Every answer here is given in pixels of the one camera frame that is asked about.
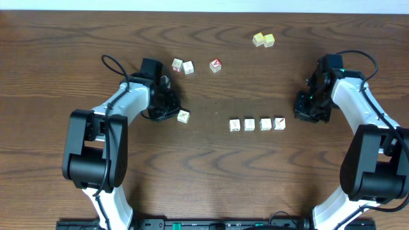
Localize white block green 4 side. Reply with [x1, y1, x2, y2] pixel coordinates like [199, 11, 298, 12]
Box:
[177, 109, 190, 123]

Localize block with blue side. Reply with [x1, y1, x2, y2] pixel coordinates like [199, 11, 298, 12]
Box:
[274, 118, 286, 130]

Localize white block green Z side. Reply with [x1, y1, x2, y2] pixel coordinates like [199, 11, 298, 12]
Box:
[259, 118, 272, 131]

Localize white block red U side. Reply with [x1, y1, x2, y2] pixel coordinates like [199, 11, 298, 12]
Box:
[244, 118, 256, 131]

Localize white block yellow W side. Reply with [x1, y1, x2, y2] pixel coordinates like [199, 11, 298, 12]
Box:
[229, 119, 241, 132]

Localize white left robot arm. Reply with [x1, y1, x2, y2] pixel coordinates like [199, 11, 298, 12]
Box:
[56, 73, 176, 229]

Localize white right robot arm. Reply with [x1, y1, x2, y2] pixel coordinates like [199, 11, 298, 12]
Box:
[294, 67, 408, 229]

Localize white block red bottom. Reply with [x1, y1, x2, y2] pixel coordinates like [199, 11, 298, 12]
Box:
[171, 58, 183, 72]

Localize white block beside red-bottom block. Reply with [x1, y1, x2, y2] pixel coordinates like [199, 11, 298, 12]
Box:
[182, 61, 194, 74]

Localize red letter A block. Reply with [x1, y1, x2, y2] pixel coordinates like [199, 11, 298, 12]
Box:
[210, 58, 222, 73]

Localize yellow block right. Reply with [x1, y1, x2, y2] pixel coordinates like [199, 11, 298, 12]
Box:
[263, 34, 275, 48]

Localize yellow block left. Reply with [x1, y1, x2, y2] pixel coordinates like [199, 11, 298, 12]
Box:
[252, 33, 265, 47]

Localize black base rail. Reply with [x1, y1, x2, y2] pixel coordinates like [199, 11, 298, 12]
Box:
[56, 212, 376, 230]

